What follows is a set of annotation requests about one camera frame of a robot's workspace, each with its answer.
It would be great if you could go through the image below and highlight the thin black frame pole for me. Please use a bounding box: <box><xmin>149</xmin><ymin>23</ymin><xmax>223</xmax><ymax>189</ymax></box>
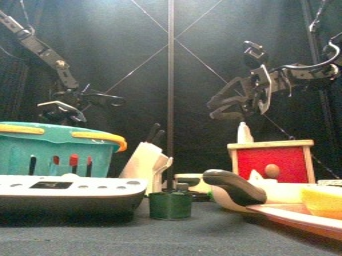
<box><xmin>165</xmin><ymin>0</ymin><xmax>176</xmax><ymax>192</ymax></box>

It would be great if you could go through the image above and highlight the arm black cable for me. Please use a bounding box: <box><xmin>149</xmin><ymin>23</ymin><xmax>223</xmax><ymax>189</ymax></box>
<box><xmin>273</xmin><ymin>40</ymin><xmax>342</xmax><ymax>73</ymax></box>
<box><xmin>81</xmin><ymin>91</ymin><xmax>126</xmax><ymax>108</ymax></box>

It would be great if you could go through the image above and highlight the flat grey white item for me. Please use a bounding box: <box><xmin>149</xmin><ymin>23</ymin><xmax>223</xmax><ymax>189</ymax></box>
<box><xmin>315</xmin><ymin>178</ymin><xmax>342</xmax><ymax>188</ymax></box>

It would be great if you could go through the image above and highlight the teal basket with orange handles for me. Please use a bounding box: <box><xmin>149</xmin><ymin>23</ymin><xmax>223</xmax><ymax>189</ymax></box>
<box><xmin>0</xmin><ymin>120</ymin><xmax>129</xmax><ymax>179</ymax></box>

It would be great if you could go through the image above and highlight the red wooden drawer box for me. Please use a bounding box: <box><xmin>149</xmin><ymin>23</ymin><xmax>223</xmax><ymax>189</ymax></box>
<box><xmin>225</xmin><ymin>139</ymin><xmax>317</xmax><ymax>185</ymax></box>

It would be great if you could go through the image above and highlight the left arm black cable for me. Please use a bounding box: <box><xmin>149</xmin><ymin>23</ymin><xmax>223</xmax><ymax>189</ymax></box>
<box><xmin>81</xmin><ymin>91</ymin><xmax>126</xmax><ymax>108</ymax></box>

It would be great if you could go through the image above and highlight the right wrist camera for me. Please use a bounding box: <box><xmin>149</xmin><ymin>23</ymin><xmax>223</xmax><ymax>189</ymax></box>
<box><xmin>241</xmin><ymin>40</ymin><xmax>269</xmax><ymax>69</ymax></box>

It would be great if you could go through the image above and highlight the white knife block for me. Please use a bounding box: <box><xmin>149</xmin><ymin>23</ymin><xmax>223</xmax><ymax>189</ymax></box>
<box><xmin>117</xmin><ymin>141</ymin><xmax>175</xmax><ymax>196</ymax></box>

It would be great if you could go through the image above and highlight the yellow orange toy fruit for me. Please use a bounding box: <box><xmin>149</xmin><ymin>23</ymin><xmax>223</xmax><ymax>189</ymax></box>
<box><xmin>299</xmin><ymin>185</ymin><xmax>342</xmax><ymax>221</ymax></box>

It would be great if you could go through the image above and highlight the black knife handle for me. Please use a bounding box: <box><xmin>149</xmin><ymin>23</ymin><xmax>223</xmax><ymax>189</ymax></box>
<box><xmin>150</xmin><ymin>129</ymin><xmax>167</xmax><ymax>148</ymax></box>
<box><xmin>145</xmin><ymin>122</ymin><xmax>161</xmax><ymax>145</ymax></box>

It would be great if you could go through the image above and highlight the white toy with black handle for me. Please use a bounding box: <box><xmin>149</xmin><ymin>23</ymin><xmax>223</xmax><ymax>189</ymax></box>
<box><xmin>201</xmin><ymin>168</ymin><xmax>320</xmax><ymax>215</ymax></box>

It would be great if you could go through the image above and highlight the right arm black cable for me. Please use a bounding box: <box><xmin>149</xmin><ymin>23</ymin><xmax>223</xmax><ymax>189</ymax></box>
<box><xmin>273</xmin><ymin>40</ymin><xmax>342</xmax><ymax>73</ymax></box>

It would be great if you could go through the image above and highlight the wooden tray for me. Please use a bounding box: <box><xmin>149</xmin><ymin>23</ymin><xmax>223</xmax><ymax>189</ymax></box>
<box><xmin>245</xmin><ymin>202</ymin><xmax>342</xmax><ymax>242</ymax></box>

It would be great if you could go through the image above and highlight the dark green cup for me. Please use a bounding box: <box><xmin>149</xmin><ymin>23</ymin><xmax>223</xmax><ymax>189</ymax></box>
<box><xmin>146</xmin><ymin>190</ymin><xmax>193</xmax><ymax>221</ymax></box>

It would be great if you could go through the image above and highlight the small white bottle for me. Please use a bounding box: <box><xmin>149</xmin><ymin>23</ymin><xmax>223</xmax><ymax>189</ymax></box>
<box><xmin>236</xmin><ymin>121</ymin><xmax>255</xmax><ymax>145</ymax></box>

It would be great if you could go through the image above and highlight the white and black scale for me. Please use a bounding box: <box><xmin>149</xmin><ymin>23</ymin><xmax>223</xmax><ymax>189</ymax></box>
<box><xmin>0</xmin><ymin>172</ymin><xmax>149</xmax><ymax>218</ymax></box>

